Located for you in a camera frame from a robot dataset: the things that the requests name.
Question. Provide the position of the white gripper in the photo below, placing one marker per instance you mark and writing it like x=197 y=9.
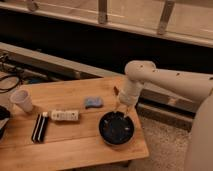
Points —
x=128 y=95

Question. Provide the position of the dark ceramic bowl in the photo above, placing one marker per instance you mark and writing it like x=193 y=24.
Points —
x=115 y=128

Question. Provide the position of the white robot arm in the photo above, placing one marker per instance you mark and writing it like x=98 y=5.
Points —
x=194 y=86

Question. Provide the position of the small red brown object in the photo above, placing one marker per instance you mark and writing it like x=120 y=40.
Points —
x=116 y=91

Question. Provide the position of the blue sponge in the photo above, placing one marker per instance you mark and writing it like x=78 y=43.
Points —
x=93 y=102

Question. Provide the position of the black white striped case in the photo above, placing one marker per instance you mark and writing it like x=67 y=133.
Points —
x=40 y=128

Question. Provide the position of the white plastic cup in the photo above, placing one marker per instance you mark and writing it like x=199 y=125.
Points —
x=22 y=99

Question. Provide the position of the black object at left edge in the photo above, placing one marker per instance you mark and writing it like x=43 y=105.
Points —
x=4 y=118

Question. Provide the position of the metal bracket middle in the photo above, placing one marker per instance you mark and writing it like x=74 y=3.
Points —
x=102 y=11

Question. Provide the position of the metal bracket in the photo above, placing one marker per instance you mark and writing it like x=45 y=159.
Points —
x=102 y=11
x=165 y=16

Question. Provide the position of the metal bracket right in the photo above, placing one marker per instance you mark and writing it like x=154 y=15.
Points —
x=165 y=16

